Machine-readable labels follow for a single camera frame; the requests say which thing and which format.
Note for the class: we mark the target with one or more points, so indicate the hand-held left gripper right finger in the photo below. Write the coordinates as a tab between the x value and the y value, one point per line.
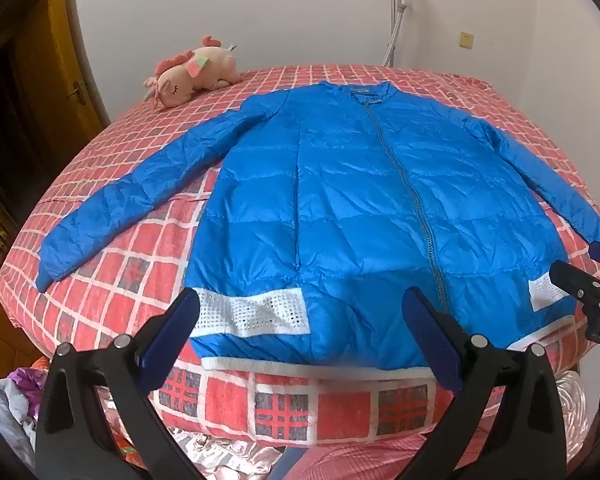
430	336

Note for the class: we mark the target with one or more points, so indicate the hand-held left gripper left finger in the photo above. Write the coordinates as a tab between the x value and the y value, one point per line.
172	336

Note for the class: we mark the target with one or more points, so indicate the blue puffer jacket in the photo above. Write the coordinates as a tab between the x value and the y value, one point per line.
355	200

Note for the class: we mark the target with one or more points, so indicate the pile of mixed clothes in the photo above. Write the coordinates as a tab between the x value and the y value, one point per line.
10	400

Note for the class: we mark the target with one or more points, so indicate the pink satin cloth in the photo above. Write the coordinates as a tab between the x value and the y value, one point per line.
205	455

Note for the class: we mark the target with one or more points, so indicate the pink checked cloth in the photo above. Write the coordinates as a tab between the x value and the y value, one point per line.
350	460

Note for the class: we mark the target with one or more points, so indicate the red checked bed sheet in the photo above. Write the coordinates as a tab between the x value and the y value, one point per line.
130	160

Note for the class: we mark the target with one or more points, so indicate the pink unicorn plush toy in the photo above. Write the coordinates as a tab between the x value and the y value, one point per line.
205	72

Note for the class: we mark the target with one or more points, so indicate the wooden door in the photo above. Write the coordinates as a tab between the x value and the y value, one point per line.
40	75

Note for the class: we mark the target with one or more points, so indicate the yellowed wall socket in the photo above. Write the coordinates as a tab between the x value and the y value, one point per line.
466	40

